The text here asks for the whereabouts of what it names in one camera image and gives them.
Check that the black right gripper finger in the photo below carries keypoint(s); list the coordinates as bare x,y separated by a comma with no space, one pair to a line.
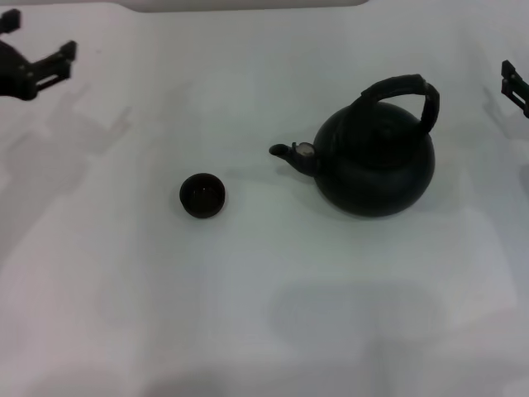
516,87

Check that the dark brown teacup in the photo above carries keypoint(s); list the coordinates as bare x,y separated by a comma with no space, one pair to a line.
202,195

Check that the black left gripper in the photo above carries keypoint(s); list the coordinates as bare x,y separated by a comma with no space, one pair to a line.
14,74

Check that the black round teapot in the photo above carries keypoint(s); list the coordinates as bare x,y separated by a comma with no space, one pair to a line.
372,165

